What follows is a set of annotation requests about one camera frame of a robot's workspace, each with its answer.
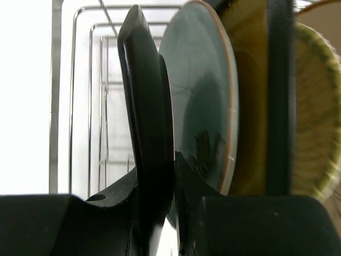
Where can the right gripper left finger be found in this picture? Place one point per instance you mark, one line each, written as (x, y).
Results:
(63, 224)

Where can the metal wire dish rack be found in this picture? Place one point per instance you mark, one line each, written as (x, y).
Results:
(90, 143)

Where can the yellow square black-rimmed plate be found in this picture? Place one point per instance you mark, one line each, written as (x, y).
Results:
(262, 36)

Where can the yellow woven round plate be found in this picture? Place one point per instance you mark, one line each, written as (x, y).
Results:
(316, 170)

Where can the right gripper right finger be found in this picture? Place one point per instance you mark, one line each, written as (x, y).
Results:
(209, 223)

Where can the beige bird plate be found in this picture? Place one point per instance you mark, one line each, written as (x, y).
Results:
(324, 17)

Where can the teal square plate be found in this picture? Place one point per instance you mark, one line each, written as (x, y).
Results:
(150, 117)

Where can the light green flower plate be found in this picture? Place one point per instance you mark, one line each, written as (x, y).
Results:
(203, 80)

